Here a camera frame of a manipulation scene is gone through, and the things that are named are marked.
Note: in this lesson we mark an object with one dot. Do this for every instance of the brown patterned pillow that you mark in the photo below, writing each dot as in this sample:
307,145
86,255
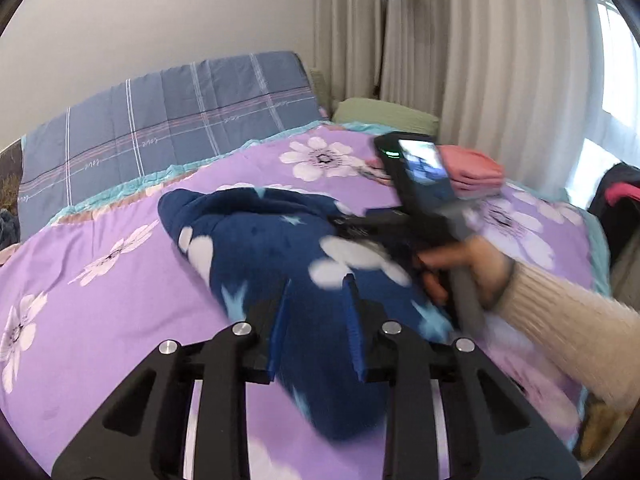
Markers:
10,175

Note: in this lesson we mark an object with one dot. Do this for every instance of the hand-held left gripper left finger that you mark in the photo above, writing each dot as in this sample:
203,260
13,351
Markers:
278,332

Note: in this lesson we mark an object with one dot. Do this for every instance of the purple floral blanket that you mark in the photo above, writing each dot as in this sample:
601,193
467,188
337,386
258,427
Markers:
125,310

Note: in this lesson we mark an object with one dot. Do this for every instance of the white curtain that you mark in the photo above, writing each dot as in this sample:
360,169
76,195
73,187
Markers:
475,60

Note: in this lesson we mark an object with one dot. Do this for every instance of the dark clothes pile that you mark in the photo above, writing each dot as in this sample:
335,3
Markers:
616,222

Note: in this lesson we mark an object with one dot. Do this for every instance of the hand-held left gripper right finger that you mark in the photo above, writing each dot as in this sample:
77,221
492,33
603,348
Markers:
353,332

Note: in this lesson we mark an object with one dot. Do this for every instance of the person's right hand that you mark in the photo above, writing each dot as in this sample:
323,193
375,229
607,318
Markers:
487,265

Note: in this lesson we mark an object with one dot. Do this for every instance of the person's right forearm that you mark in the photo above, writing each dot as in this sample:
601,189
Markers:
575,330

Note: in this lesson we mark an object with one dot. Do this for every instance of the navy star print fleece garment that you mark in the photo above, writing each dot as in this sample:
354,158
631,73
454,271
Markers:
260,240

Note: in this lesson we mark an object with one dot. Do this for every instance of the green pillow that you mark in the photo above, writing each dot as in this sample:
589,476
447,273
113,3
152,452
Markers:
385,116

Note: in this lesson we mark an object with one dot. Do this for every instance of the teal knit cloth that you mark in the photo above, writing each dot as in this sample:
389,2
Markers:
7,230

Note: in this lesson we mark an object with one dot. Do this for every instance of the blue plaid pillow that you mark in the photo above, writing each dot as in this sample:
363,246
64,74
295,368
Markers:
175,110

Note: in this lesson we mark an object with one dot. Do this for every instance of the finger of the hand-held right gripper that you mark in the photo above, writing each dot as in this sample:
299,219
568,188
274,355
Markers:
372,226

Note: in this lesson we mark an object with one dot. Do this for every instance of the pink folded clothes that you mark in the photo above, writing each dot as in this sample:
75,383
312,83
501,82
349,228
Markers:
475,170

